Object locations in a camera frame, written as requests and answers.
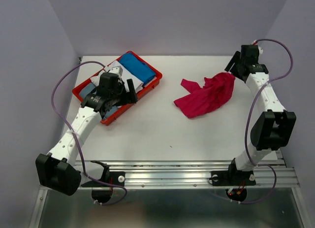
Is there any pink t-shirt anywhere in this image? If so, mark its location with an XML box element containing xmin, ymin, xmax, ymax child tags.
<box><xmin>174</xmin><ymin>72</ymin><xmax>235</xmax><ymax>119</ymax></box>

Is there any red plastic tray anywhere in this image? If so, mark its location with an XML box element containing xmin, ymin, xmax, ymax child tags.
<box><xmin>72</xmin><ymin>50</ymin><xmax>163</xmax><ymax>127</ymax></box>

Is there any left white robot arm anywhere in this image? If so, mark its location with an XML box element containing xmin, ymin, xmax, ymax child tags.
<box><xmin>35</xmin><ymin>72</ymin><xmax>138</xmax><ymax>195</ymax></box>

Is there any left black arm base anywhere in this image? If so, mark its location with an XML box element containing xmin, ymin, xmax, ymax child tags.
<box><xmin>86</xmin><ymin>160</ymin><xmax>126</xmax><ymax>187</ymax></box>

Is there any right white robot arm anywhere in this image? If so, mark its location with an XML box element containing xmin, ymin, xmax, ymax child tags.
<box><xmin>225</xmin><ymin>43</ymin><xmax>296</xmax><ymax>184</ymax></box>

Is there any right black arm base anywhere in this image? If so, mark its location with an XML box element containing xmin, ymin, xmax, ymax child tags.
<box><xmin>208</xmin><ymin>159</ymin><xmax>256</xmax><ymax>187</ymax></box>

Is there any white rolled t-shirt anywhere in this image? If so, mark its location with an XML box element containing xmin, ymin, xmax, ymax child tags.
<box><xmin>105</xmin><ymin>61</ymin><xmax>143</xmax><ymax>93</ymax></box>

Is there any blue rolled t-shirt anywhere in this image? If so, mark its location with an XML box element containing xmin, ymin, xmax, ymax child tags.
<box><xmin>119</xmin><ymin>52</ymin><xmax>156</xmax><ymax>85</ymax></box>

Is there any grey rolled t-shirt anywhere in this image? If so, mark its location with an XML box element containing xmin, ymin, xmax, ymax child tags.
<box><xmin>79</xmin><ymin>83</ymin><xmax>118</xmax><ymax>120</ymax></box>

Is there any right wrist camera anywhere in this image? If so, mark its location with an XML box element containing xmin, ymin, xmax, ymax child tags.
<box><xmin>251</xmin><ymin>40</ymin><xmax>263</xmax><ymax>55</ymax></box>

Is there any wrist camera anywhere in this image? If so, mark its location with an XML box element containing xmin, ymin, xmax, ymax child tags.
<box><xmin>108</xmin><ymin>66</ymin><xmax>123</xmax><ymax>76</ymax></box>
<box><xmin>251</xmin><ymin>40</ymin><xmax>263</xmax><ymax>55</ymax></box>

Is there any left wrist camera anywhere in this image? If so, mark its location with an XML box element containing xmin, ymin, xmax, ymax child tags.
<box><xmin>108</xmin><ymin>66</ymin><xmax>123</xmax><ymax>76</ymax></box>

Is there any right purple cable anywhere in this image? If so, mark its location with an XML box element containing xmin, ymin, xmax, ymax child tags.
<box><xmin>211</xmin><ymin>38</ymin><xmax>294</xmax><ymax>204</ymax></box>

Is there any aluminium mounting rail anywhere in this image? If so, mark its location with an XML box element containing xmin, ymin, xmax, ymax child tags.
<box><xmin>71</xmin><ymin>160</ymin><xmax>300</xmax><ymax>191</ymax></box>

